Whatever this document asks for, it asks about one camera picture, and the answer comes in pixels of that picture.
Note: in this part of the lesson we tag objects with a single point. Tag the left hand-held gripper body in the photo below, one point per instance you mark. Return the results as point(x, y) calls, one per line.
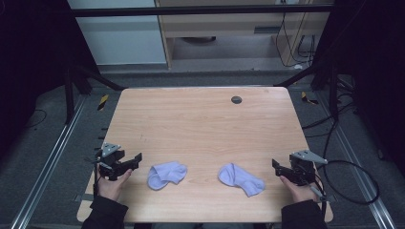
point(111, 160)

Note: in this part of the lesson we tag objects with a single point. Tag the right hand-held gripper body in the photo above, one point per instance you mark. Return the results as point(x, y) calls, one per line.
point(302, 168)

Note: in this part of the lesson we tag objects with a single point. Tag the person's right hand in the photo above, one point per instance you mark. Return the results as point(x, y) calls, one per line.
point(299, 192)

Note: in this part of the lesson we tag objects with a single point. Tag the person's left hand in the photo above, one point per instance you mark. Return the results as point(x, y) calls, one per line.
point(111, 187)

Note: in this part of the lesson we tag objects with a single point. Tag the folded light purple sock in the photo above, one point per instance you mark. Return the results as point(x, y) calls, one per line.
point(165, 175)

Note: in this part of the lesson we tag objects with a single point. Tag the flat light purple sock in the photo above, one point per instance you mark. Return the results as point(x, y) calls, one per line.
point(242, 180)

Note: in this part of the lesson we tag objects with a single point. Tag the yellow black tape strip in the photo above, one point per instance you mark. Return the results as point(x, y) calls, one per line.
point(307, 98)
point(102, 102)

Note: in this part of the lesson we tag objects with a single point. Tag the black metal stand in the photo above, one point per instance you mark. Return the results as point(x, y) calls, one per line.
point(333, 92)
point(69, 95)

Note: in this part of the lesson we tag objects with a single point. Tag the white cabinet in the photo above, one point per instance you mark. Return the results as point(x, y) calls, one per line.
point(121, 38)

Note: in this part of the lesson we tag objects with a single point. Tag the black curtain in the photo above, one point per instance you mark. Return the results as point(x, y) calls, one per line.
point(31, 47)
point(372, 63)

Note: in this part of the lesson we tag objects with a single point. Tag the light wooden desk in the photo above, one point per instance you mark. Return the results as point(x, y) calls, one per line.
point(223, 24)

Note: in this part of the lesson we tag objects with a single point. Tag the aluminium floor rail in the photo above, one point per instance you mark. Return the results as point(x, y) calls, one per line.
point(356, 165)
point(47, 162)

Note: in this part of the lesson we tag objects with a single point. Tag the black horizontal frame bar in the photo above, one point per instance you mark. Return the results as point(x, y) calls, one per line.
point(191, 11)

